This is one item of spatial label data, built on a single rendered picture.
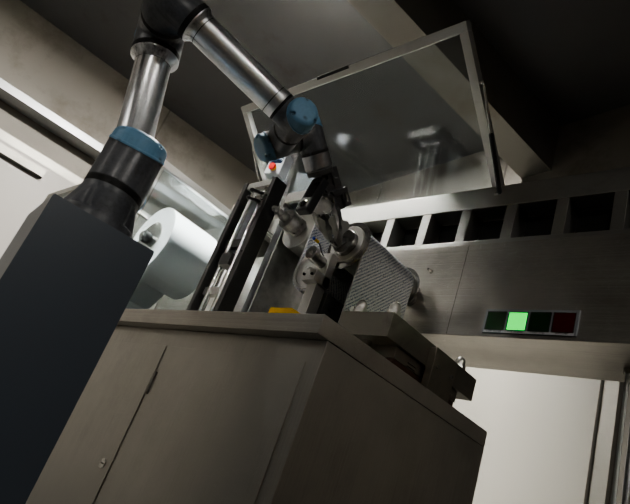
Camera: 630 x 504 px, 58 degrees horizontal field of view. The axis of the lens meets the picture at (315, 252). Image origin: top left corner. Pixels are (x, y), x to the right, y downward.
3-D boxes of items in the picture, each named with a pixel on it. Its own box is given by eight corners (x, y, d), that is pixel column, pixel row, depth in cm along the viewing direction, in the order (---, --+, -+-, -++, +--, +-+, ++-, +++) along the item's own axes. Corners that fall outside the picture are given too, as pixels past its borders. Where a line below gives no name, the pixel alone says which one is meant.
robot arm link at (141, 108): (88, 193, 117) (146, -17, 135) (84, 215, 131) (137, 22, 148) (147, 209, 122) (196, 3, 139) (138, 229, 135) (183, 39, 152)
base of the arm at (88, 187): (63, 203, 100) (91, 158, 104) (43, 218, 112) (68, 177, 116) (138, 246, 107) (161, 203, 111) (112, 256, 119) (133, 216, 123)
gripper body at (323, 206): (353, 206, 157) (341, 163, 155) (333, 215, 151) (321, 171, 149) (332, 209, 162) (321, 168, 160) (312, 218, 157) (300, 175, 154)
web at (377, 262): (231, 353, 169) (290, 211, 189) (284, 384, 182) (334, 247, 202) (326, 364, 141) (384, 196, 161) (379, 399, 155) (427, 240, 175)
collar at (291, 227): (275, 227, 178) (282, 210, 180) (288, 237, 181) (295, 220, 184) (289, 225, 173) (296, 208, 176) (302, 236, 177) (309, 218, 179)
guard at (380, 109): (247, 111, 249) (248, 110, 249) (279, 221, 258) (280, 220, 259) (462, 31, 175) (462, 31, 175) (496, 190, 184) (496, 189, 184)
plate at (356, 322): (334, 333, 138) (342, 310, 141) (420, 394, 162) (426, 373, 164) (387, 336, 127) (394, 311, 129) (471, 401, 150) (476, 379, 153)
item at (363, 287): (334, 331, 145) (357, 267, 152) (386, 367, 158) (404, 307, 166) (336, 331, 144) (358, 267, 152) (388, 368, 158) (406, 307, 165)
